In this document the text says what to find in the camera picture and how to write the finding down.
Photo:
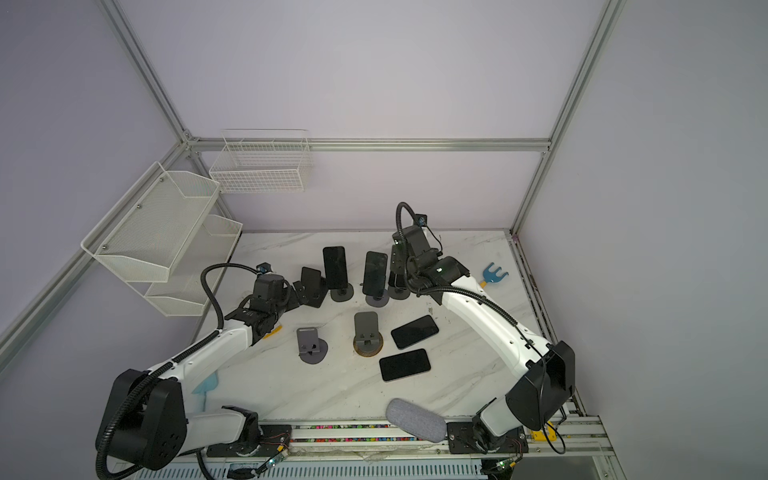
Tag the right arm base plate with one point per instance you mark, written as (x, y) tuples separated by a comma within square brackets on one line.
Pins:
[(474, 438)]

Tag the white mesh shelf upper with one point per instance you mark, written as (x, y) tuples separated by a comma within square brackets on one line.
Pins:
[(143, 238)]

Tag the black stand back left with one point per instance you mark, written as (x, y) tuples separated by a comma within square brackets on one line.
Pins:
[(311, 289)]

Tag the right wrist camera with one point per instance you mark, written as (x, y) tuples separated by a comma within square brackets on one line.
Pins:
[(420, 220)]

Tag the blue rake yellow handle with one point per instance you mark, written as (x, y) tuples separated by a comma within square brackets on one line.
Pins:
[(492, 274)]

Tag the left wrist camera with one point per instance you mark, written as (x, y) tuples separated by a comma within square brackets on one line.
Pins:
[(264, 268)]

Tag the aluminium front rail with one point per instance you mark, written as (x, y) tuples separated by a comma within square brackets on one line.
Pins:
[(369, 440)]

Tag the yellow tape measure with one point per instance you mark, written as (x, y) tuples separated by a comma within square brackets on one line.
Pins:
[(543, 433)]

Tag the grey stand back right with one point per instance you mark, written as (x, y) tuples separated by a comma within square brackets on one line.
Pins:
[(396, 293)]

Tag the white wire basket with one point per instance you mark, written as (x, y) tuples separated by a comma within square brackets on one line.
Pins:
[(263, 161)]

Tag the white mesh shelf lower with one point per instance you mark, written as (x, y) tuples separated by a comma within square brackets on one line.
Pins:
[(183, 295)]

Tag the grey stand front left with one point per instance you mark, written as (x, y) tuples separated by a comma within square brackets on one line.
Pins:
[(311, 348)]

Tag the black phone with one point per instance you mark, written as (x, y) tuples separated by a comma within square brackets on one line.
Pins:
[(335, 266), (404, 365), (375, 274), (414, 332)]

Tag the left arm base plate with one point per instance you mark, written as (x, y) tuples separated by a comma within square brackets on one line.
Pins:
[(270, 439)]

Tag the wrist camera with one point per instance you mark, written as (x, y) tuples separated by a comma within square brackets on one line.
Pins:
[(264, 268), (420, 220)]

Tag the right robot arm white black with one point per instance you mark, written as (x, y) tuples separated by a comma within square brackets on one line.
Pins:
[(543, 372)]

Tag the grey oval pouch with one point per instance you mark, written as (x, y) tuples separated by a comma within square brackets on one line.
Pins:
[(416, 421)]

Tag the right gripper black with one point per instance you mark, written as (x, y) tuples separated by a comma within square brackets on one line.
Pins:
[(394, 263)]

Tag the white mesh shelf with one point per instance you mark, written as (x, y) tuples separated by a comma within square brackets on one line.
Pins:
[(183, 295), (143, 238)]

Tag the grey stand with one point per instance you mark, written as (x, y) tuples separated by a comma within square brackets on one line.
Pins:
[(342, 294), (378, 301), (311, 348), (396, 293)]

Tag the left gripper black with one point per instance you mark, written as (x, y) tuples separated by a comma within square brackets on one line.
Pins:
[(292, 299)]

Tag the brown base stand front right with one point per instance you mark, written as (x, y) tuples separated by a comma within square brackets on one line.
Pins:
[(368, 340)]

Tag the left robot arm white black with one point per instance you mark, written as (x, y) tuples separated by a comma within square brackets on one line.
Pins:
[(147, 422)]

